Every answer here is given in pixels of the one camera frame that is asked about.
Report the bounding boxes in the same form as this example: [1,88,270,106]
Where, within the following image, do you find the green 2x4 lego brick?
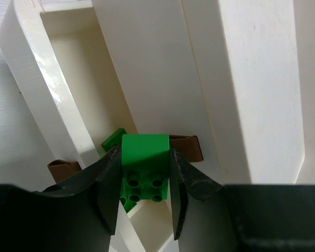
[97,128,127,157]

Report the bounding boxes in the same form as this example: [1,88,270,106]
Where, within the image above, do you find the green 2x3 lego brick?
[121,134,170,203]
[120,180,137,213]

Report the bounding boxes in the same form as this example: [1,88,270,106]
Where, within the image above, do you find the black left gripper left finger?
[0,146,121,251]

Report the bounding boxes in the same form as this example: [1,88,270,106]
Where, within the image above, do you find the brown drawer tab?
[47,160,81,183]
[169,135,204,163]

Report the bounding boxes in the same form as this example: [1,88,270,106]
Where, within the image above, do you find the brown top drawer tab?
[169,135,204,163]

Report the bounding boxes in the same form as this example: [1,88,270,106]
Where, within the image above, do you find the white drawer cabinet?
[92,1,315,184]

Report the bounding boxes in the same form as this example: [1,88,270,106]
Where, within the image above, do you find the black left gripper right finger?
[170,149,315,251]

